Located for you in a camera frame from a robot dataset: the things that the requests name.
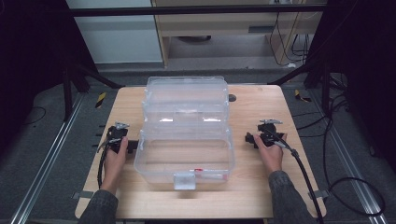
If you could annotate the aluminium floor rail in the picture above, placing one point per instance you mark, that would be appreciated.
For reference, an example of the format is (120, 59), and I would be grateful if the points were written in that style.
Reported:
(46, 161)
(351, 165)

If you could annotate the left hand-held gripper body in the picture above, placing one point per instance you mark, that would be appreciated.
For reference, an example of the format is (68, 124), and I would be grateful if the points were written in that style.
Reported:
(117, 136)

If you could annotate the white cabinet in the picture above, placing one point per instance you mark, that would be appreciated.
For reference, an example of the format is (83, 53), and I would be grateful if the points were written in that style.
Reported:
(120, 34)

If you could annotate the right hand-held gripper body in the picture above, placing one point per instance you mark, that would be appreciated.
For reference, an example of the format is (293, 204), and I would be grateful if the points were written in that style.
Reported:
(268, 133)

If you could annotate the black metal stand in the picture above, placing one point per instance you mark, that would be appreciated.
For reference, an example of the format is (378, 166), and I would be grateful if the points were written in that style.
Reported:
(77, 81)
(314, 77)

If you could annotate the person's left hand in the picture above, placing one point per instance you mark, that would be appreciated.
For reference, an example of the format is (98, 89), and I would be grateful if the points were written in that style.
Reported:
(114, 166)

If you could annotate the wooden desk furniture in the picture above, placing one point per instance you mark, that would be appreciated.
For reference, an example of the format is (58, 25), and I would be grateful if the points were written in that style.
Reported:
(236, 28)

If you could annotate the clear plastic tiered storage box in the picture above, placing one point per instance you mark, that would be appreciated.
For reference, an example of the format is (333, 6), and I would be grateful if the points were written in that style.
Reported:
(186, 130)

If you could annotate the person's right hand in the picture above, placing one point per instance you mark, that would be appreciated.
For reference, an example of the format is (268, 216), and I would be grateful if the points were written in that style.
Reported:
(270, 157)

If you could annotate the metal table bracket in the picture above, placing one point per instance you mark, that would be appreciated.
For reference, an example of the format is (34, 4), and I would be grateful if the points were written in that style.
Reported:
(319, 194)
(81, 195)

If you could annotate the yellow black striped tape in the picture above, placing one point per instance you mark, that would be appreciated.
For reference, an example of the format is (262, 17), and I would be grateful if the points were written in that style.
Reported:
(100, 100)
(301, 96)

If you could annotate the black horizontal bar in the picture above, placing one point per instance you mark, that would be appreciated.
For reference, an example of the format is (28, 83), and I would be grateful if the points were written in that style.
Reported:
(196, 10)

